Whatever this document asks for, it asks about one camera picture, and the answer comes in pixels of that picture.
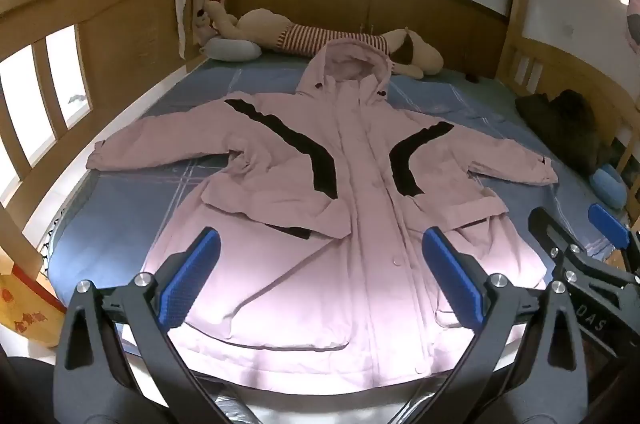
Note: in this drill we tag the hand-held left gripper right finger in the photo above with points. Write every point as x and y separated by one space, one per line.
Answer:
452 276

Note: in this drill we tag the small beige plush dog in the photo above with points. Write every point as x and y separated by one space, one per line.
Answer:
204 27

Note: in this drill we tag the dark clothes pile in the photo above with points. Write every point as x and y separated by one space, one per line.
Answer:
560 119

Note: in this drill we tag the wooden bed frame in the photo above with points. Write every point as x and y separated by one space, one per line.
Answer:
125 34

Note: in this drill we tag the yellow red paper bag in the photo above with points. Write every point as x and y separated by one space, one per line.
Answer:
25 304

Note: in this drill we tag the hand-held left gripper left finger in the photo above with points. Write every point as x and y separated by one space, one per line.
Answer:
192 276

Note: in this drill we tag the large beige striped plush toy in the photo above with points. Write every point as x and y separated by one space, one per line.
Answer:
300 35

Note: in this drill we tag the grey neck pillow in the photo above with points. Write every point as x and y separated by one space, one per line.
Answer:
230 50

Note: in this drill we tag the blue round pillow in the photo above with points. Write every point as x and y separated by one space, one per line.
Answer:
607 186

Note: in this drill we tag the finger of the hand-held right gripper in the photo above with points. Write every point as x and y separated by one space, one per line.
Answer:
555 229
609 225

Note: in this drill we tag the white hanging cloth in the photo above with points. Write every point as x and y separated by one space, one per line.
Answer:
181 9

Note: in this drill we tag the pink hooded jacket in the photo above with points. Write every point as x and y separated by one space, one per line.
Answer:
350 204

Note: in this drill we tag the blue plaid bed sheet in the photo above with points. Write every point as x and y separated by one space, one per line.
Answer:
125 214

